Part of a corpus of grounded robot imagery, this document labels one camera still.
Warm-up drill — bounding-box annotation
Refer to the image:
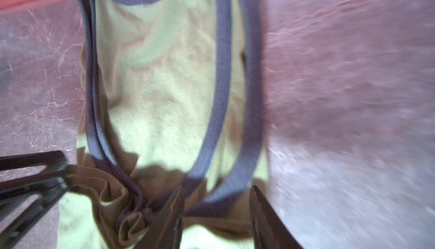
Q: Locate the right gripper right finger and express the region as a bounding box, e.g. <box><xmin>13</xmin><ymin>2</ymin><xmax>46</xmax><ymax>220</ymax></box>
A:
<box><xmin>249</xmin><ymin>186</ymin><xmax>303</xmax><ymax>249</ymax></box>

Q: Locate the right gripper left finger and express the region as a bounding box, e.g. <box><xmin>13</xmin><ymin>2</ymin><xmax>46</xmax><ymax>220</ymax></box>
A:
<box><xmin>134</xmin><ymin>187</ymin><xmax>184</xmax><ymax>249</ymax></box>

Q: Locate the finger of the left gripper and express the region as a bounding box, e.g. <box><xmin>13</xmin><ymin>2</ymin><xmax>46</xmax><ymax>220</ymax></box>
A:
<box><xmin>1</xmin><ymin>174</ymin><xmax>69</xmax><ymax>249</ymax></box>
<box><xmin>1</xmin><ymin>151</ymin><xmax>68</xmax><ymax>181</ymax></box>

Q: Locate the olive green tank top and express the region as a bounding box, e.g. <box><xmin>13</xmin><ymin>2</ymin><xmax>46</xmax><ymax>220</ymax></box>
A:
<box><xmin>57</xmin><ymin>0</ymin><xmax>268</xmax><ymax>249</ymax></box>

